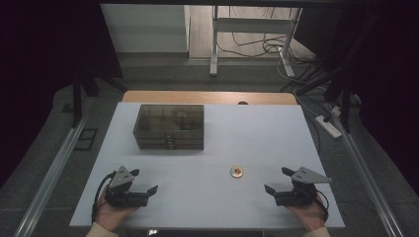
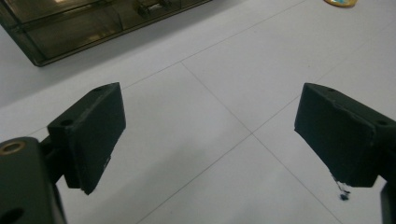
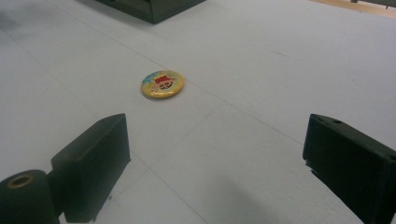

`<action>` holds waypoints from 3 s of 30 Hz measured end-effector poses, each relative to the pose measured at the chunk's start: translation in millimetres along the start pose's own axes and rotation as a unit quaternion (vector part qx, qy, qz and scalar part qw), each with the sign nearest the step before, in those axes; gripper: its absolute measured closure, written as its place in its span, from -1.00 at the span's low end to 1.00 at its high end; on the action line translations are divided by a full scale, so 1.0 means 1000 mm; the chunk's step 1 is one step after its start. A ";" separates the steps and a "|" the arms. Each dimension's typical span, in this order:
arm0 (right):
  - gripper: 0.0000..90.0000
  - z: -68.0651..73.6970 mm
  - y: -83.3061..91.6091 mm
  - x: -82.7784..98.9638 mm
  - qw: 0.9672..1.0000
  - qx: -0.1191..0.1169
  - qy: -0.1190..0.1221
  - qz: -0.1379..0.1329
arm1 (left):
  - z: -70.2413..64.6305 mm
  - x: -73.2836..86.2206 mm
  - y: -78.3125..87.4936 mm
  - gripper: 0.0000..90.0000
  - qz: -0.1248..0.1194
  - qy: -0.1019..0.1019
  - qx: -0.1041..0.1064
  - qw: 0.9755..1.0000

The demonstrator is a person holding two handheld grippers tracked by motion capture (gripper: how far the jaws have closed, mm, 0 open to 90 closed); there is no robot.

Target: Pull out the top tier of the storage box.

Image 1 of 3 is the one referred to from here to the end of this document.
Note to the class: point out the aluminium rail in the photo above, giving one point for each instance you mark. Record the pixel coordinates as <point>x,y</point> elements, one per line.
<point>49,177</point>
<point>365,177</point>

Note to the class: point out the person's right hand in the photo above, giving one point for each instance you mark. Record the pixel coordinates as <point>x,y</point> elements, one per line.
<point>311,215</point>

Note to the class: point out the white cabinet panel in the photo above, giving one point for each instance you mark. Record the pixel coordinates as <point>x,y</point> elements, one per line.
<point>145,29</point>

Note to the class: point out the black curtain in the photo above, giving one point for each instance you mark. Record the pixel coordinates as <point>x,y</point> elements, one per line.
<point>39,65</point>
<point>388,65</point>

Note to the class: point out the wooden table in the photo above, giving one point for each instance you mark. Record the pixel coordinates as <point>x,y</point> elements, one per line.
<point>197,97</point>

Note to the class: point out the smoky transparent drawer organizer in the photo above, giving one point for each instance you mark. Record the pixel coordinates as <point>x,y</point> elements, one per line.
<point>171,121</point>

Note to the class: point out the white power strip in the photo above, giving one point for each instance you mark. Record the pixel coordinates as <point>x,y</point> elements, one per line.
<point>327,126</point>

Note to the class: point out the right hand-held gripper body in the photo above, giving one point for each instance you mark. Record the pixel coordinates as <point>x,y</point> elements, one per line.
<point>299,194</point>

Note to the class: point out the small round gold badge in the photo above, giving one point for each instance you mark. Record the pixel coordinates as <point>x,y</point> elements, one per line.
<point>236,172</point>

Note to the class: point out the white desk frame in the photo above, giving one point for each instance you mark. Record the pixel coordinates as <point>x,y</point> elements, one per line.
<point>250,24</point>

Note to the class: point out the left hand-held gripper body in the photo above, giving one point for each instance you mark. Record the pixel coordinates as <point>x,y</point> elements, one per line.
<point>122,192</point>

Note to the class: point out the smoky transparent divided drawer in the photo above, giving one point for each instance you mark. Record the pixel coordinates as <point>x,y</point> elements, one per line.
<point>151,135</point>

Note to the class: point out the person's left hand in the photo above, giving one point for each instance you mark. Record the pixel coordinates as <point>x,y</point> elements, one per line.
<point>110,215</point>

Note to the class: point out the black metal stand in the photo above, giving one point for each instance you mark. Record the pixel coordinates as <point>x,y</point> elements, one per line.
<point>346,112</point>
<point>77,102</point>

